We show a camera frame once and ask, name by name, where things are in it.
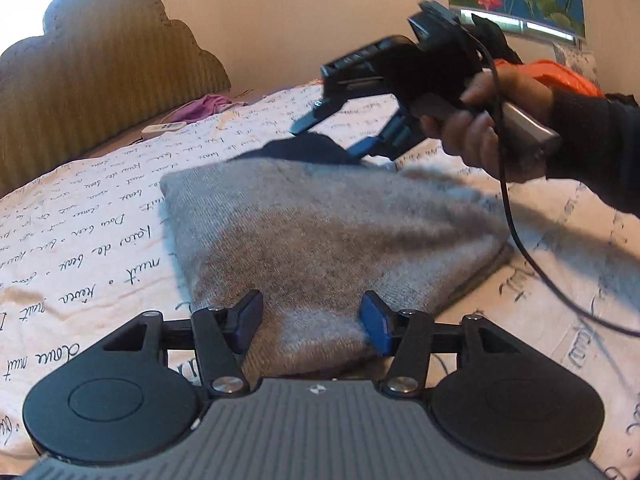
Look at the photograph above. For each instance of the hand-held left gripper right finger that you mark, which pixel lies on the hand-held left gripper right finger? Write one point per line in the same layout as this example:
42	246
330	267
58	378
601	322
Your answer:
375	322

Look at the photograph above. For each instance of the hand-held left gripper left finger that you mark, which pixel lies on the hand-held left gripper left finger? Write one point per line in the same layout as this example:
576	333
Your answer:
247	320

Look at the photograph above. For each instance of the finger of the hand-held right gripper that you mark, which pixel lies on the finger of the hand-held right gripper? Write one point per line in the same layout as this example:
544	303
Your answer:
385	135
317	112

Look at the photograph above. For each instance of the grey knit sweater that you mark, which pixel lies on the grey knit sweater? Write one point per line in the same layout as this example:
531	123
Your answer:
325	230

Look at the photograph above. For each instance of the person's right forearm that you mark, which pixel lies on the person's right forearm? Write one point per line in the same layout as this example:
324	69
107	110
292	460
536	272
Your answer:
595	150

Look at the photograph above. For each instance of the purple cloth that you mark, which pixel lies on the purple cloth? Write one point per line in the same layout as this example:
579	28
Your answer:
210	106

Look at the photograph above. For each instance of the white remote control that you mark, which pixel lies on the white remote control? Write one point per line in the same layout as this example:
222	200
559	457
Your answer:
163	128

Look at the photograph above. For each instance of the script printed pillow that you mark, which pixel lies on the script printed pillow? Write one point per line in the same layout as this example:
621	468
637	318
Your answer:
575	62

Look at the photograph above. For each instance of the script printed white blanket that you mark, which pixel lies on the script printed white blanket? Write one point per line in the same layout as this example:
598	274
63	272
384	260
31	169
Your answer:
90	220

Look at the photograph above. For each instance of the olive striped padded headboard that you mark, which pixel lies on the olive striped padded headboard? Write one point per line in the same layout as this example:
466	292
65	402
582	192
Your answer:
100	85

